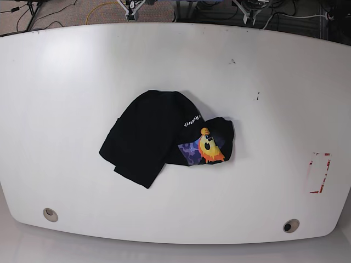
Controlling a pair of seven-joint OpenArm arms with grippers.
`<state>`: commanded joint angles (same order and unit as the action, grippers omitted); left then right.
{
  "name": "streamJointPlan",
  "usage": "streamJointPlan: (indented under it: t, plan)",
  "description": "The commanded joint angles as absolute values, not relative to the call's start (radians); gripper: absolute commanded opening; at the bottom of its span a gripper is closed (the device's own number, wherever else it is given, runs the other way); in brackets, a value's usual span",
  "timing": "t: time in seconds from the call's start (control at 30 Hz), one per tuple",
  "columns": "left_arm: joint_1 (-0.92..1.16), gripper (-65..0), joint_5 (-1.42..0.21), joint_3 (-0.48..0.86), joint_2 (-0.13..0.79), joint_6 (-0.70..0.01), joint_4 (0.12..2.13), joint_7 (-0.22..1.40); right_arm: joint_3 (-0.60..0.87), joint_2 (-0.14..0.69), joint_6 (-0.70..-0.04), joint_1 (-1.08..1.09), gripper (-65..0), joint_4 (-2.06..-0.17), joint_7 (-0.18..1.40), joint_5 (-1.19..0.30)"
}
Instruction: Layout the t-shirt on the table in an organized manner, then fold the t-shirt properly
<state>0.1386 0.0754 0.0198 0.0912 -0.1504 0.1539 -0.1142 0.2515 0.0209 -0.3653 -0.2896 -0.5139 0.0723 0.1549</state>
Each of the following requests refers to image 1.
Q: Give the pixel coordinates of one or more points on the black graphic t-shirt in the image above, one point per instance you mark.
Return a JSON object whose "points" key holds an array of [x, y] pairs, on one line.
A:
{"points": [[160, 128]]}

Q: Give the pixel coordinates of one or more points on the red tape rectangle marking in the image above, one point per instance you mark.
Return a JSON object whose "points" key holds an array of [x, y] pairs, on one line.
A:
{"points": [[317, 172]]}

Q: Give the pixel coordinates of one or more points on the black tripod stand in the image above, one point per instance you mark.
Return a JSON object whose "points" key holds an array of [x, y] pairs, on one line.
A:
{"points": [[33, 7]]}

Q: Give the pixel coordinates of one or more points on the white robot base bracket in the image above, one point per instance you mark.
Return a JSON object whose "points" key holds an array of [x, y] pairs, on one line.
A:
{"points": [[132, 9]]}

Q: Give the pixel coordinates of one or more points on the right table cable grommet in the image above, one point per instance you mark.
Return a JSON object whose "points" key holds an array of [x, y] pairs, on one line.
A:
{"points": [[291, 226]]}

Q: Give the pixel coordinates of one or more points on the table cable grommet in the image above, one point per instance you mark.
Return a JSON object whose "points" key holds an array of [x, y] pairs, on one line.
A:
{"points": [[291, 226], [50, 215]]}

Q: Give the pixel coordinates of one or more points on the left table cable grommet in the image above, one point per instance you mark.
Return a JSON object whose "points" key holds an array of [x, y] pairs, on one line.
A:
{"points": [[50, 215]]}

